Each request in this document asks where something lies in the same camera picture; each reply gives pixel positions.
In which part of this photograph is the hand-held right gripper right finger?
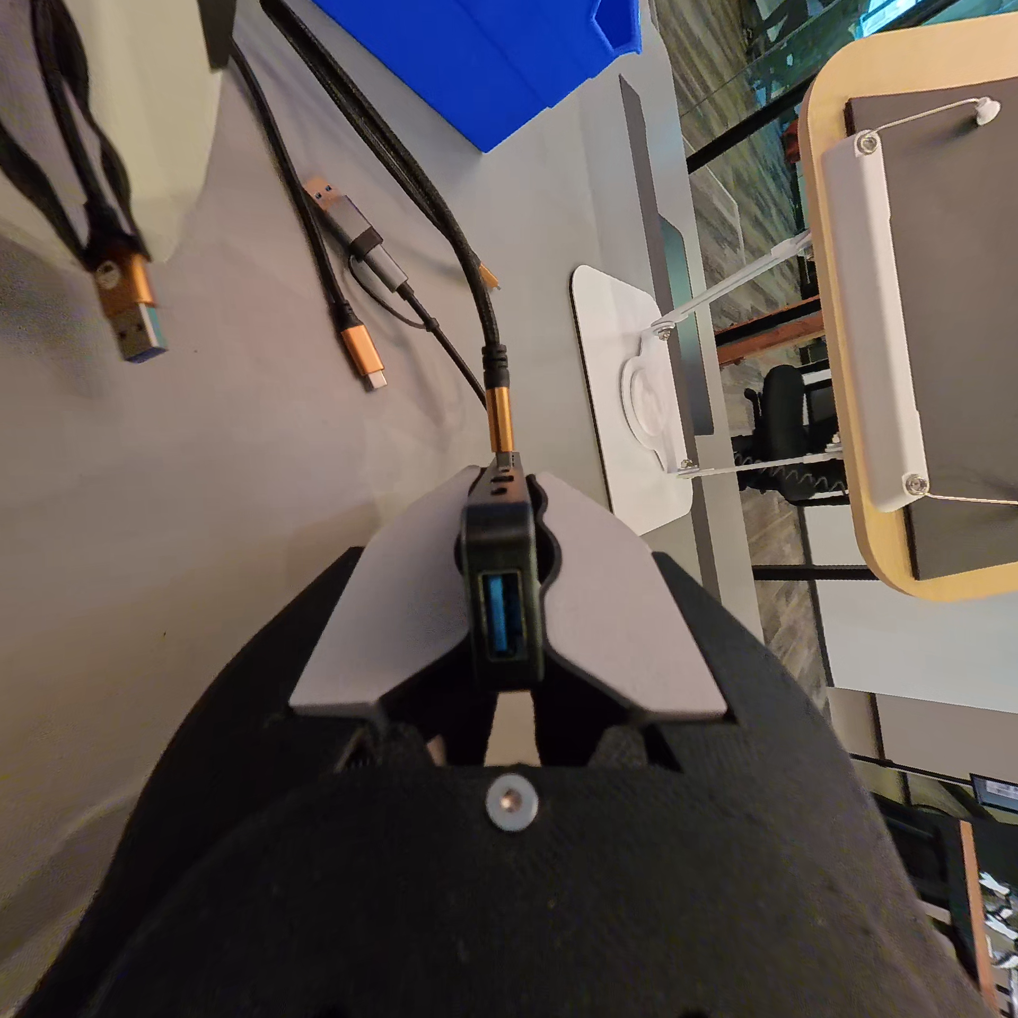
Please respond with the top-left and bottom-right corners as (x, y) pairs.
(529, 473), (730, 766)

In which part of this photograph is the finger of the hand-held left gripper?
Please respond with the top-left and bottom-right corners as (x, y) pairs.
(0, 0), (237, 265)

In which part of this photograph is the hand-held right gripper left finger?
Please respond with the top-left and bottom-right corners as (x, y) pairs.
(288, 465), (490, 768)

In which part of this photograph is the dark grey usb hub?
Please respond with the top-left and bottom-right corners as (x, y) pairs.
(457, 452), (550, 689)

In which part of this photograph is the black cable orange usb-a plug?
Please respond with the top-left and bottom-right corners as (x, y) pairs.
(0, 0), (170, 364)

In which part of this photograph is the black usb hub tail cable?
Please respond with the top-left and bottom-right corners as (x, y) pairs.
(302, 177), (489, 410)

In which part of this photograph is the black braided cable orange plug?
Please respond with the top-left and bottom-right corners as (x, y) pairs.
(270, 0), (501, 294)
(258, 0), (518, 458)

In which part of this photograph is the blue plastic bin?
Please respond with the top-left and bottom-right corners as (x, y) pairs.
(310, 0), (644, 154)

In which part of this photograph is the black office chair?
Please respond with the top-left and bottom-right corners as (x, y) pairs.
(743, 364), (832, 446)

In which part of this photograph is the black cable orange usb-c plug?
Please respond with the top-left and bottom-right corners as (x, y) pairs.
(226, 40), (391, 393)

